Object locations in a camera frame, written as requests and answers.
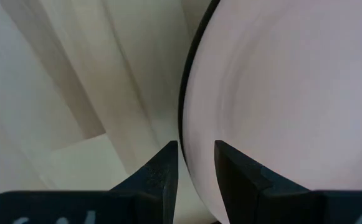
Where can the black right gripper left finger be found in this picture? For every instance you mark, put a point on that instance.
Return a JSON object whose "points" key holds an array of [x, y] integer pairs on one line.
{"points": [[155, 186]]}

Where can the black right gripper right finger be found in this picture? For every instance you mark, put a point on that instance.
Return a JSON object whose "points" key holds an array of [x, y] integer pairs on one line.
{"points": [[240, 186]]}

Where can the pale pink ceramic plate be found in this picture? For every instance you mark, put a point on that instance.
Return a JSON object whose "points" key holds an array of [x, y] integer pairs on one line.
{"points": [[293, 93]]}

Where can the slatted light wooden shelf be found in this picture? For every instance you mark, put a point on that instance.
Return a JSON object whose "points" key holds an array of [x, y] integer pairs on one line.
{"points": [[131, 77]]}

